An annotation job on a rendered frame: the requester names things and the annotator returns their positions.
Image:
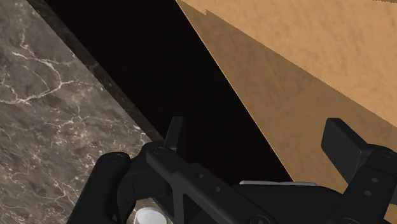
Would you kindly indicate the white round object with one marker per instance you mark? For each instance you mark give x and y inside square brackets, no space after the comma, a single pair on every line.
[150,216]

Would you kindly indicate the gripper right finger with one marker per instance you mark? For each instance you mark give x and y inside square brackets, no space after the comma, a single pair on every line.
[356,173]

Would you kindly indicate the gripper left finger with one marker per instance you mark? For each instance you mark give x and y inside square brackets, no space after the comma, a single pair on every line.
[173,173]

